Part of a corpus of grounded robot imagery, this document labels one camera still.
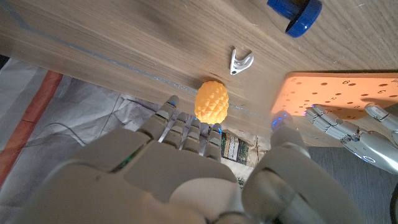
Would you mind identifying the yellow pineapple toy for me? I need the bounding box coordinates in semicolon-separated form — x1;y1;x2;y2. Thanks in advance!
194;80;230;125

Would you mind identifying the blue peg toy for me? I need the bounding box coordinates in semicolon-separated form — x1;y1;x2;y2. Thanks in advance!
266;0;323;39

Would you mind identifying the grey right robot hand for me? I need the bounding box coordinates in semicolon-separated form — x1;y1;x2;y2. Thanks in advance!
15;95;363;224

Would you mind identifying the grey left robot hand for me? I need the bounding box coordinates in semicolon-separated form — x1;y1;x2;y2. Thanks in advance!
304;103;398;175

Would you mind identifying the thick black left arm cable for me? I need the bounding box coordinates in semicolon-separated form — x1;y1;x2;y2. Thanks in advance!
389;183;398;224

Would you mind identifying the orange peg board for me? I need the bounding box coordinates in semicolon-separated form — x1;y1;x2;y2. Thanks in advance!
270;72;398;121

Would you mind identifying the white clothespin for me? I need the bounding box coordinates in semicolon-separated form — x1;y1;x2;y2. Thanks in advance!
229;49;255;76

